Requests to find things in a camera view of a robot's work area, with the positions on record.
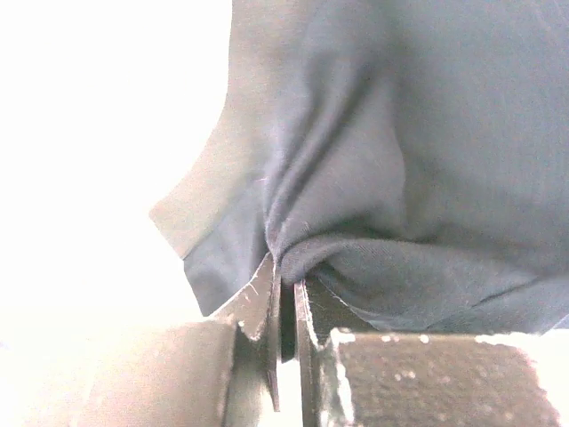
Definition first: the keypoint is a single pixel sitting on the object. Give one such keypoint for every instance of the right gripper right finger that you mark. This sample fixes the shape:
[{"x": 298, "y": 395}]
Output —
[{"x": 354, "y": 375}]

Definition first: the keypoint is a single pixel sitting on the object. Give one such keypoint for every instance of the black underwear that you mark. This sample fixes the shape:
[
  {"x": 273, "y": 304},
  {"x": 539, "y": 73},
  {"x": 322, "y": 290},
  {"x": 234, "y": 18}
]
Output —
[{"x": 410, "y": 156}]

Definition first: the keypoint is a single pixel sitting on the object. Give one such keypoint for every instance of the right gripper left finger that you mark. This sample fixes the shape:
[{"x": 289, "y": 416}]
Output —
[{"x": 220, "y": 371}]

